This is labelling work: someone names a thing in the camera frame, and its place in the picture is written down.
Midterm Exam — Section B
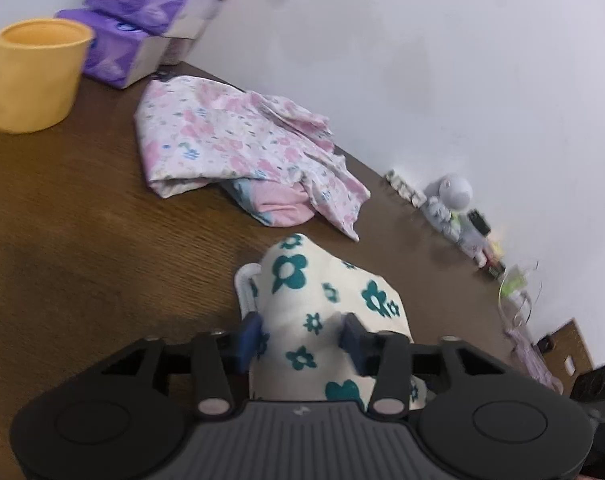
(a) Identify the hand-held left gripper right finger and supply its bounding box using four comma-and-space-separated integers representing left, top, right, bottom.
339, 312, 508, 418

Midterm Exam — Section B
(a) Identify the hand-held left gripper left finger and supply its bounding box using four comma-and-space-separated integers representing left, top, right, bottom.
100, 311, 262, 418

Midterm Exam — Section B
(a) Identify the cream green-flowered garment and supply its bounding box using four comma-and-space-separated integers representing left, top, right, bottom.
234, 233, 428, 413

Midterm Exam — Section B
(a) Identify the brown cardboard panel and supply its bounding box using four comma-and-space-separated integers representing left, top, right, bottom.
535, 317, 596, 398

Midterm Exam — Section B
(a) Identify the white power strip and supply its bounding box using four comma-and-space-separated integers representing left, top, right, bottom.
505, 290, 533, 311

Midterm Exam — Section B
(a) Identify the black charger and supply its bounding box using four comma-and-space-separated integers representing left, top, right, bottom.
467, 210, 492, 236

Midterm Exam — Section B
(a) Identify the white robot-shaped speaker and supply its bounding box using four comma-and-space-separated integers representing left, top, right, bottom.
423, 174, 474, 233

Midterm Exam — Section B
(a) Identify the pink floral garment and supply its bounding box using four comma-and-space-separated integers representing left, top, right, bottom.
134, 75, 372, 242

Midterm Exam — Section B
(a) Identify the sealed purple tissue pack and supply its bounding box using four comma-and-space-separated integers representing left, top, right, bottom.
54, 8, 170, 91

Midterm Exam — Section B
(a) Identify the yellow mug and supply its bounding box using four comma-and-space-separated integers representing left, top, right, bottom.
0, 18, 94, 134

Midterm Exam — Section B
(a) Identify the purple cable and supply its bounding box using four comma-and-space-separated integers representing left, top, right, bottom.
503, 327, 563, 393

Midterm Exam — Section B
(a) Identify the white cable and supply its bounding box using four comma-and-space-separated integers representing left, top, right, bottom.
497, 260, 541, 328

